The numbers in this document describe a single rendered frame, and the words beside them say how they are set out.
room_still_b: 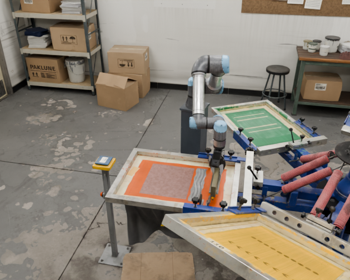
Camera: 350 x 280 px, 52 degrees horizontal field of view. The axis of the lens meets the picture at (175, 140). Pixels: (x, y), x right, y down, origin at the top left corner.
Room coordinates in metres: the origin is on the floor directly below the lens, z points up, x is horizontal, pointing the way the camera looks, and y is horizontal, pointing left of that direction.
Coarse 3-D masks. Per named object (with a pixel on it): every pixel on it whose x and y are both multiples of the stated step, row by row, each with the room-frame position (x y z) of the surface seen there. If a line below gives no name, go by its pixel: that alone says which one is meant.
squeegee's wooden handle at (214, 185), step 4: (216, 168) 1.85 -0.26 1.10; (216, 172) 1.81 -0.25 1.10; (216, 176) 1.77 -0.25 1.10; (212, 180) 1.74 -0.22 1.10; (216, 180) 1.73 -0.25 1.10; (212, 184) 1.69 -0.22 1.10; (216, 184) 1.69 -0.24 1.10; (212, 188) 1.67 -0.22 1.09; (216, 188) 1.70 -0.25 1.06; (212, 192) 1.67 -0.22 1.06; (212, 196) 1.67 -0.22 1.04
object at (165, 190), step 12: (132, 180) 1.93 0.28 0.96; (144, 180) 1.93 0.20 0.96; (156, 180) 1.93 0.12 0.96; (168, 180) 1.93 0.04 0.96; (132, 192) 1.80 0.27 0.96; (144, 192) 1.80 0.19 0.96; (156, 192) 1.80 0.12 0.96; (168, 192) 1.80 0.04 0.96; (180, 192) 1.80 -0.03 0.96; (204, 192) 1.80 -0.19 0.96; (204, 204) 1.69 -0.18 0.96; (216, 204) 1.69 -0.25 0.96
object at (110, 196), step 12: (132, 156) 2.17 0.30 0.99; (156, 156) 2.21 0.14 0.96; (168, 156) 2.19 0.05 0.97; (180, 156) 2.18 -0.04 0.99; (192, 156) 2.17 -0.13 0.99; (240, 168) 2.02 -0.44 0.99; (120, 180) 1.89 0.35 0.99; (108, 192) 1.76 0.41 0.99; (132, 204) 1.68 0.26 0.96; (144, 204) 1.66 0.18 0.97; (156, 204) 1.65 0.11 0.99; (168, 204) 1.65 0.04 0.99; (180, 204) 1.65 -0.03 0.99
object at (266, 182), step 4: (264, 180) 1.82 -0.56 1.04; (268, 180) 1.82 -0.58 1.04; (272, 180) 1.82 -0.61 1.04; (252, 184) 1.79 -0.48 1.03; (264, 184) 1.78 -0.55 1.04; (268, 184) 1.77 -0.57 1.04; (272, 184) 1.77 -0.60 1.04; (276, 184) 1.77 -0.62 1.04; (280, 184) 1.77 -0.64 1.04; (252, 188) 1.79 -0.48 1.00; (268, 188) 1.77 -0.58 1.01; (272, 188) 1.76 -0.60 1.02; (276, 188) 1.76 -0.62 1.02; (280, 188) 1.76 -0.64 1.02
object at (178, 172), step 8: (144, 160) 2.17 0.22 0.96; (144, 168) 2.07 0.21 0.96; (152, 168) 2.07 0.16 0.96; (160, 168) 2.07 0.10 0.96; (168, 168) 2.07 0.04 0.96; (176, 168) 2.07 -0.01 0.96; (184, 168) 2.07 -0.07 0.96; (192, 168) 2.07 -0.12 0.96; (208, 168) 2.07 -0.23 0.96; (144, 176) 1.98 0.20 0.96; (152, 176) 1.98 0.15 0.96; (160, 176) 1.98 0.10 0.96; (168, 176) 1.98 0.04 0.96; (176, 176) 1.98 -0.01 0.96; (184, 176) 1.98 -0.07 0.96; (192, 176) 1.98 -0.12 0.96; (208, 176) 1.98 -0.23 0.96; (224, 176) 1.98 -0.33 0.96; (208, 184) 1.88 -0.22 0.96
